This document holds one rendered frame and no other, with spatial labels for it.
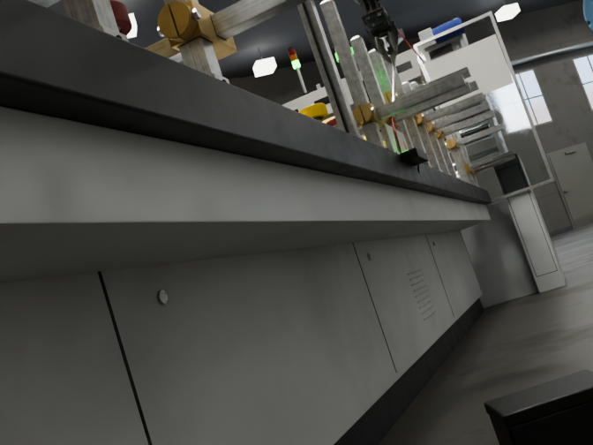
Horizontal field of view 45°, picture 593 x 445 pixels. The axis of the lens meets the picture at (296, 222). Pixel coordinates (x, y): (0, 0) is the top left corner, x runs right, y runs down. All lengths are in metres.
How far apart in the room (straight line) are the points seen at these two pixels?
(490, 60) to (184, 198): 4.05
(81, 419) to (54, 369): 0.07
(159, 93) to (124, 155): 0.08
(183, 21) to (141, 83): 0.26
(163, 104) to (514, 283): 4.18
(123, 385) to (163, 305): 0.17
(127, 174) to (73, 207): 0.11
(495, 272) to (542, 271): 0.31
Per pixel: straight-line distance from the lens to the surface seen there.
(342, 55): 1.99
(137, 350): 1.01
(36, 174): 0.62
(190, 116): 0.81
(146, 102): 0.74
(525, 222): 4.68
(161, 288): 1.11
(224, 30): 1.04
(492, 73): 4.75
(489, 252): 4.82
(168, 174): 0.80
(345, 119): 1.69
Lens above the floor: 0.40
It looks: 6 degrees up
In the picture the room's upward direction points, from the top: 18 degrees counter-clockwise
